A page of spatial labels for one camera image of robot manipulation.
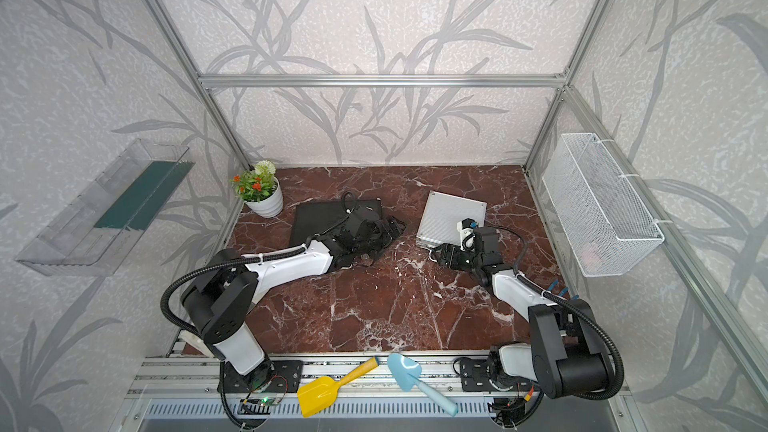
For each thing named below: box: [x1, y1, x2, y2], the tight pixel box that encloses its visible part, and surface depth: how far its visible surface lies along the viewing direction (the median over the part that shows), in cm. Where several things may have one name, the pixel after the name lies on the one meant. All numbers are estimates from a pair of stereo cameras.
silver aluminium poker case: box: [416, 190, 487, 249], surface depth 104 cm
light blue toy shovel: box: [387, 353, 459, 417], surface depth 75 cm
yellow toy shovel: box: [297, 357, 380, 418], surface depth 73 cm
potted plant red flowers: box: [228, 160, 283, 218], surface depth 100 cm
